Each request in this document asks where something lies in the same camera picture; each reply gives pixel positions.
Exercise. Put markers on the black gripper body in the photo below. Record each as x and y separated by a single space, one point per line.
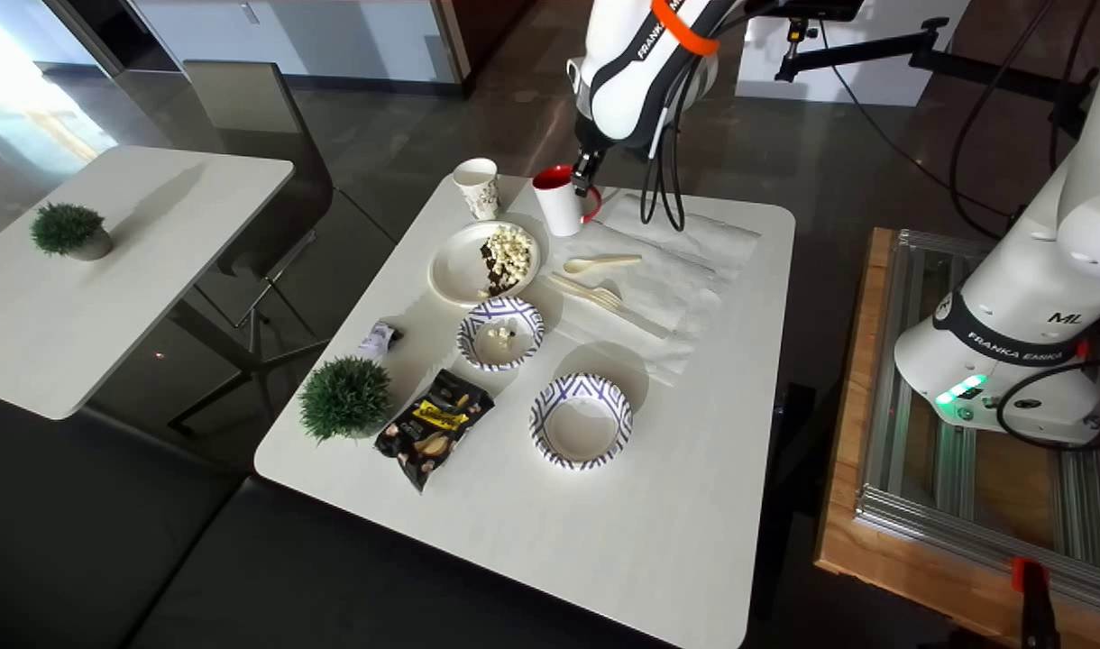
591 147

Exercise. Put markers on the white mug red inside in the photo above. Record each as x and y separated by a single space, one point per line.
557 207

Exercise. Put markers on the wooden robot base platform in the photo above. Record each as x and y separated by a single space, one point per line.
844 480

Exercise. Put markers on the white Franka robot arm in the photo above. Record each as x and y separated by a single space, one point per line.
1029 277

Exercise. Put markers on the cream plastic spoon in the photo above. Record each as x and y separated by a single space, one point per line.
597 266

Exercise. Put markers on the patterned paper cup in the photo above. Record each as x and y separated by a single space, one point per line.
478 186

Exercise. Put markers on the popcorn chocolate mix pile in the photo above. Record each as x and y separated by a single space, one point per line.
506 259

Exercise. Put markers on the white paper towel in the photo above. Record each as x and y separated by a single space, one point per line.
643 307

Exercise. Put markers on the white plate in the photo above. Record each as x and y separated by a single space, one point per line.
460 266

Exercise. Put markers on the blue patterned bowl with popcorn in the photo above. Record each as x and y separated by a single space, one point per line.
499 317

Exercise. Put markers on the popcorn pieces in bowl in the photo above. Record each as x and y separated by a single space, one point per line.
499 345

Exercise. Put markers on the empty blue patterned bowl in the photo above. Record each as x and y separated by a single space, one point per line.
582 419

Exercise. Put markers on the small grey packet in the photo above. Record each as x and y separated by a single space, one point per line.
380 341

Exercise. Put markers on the black yellow snack bag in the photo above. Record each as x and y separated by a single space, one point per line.
435 427

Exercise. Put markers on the small green potted plant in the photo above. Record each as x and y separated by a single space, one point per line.
66 230
347 397

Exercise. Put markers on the dark chair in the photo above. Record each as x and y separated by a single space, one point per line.
260 121

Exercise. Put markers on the white side table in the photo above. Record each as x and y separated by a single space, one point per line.
117 277

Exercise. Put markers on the red clamp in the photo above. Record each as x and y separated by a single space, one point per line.
1037 598

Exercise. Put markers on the black camera boom stand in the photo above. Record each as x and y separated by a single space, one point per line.
886 53

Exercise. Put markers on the aluminium rail frame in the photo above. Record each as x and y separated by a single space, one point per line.
922 469

